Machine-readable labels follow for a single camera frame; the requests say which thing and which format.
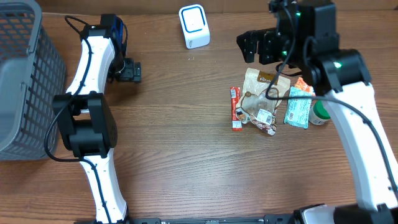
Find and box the white snack bag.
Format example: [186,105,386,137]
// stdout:
[236,68,290,136]

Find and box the white barcode scanner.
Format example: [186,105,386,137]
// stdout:
[178,4,210,49]

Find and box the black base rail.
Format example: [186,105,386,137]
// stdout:
[74,213,299,224]

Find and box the green lidded jar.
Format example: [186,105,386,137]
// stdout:
[308,100,331,126]

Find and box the teal snack pouch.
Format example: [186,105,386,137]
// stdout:
[284,99,312,129]

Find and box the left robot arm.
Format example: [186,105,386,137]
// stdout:
[50,14,142,223]

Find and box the grey plastic mesh basket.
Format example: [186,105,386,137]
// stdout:
[1,0,66,161]

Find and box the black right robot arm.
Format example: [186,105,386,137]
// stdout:
[236,1,397,224]

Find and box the red snack packet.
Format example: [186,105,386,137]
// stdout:
[230,86,243,131]

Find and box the small orange box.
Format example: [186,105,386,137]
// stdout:
[294,77,315,96]

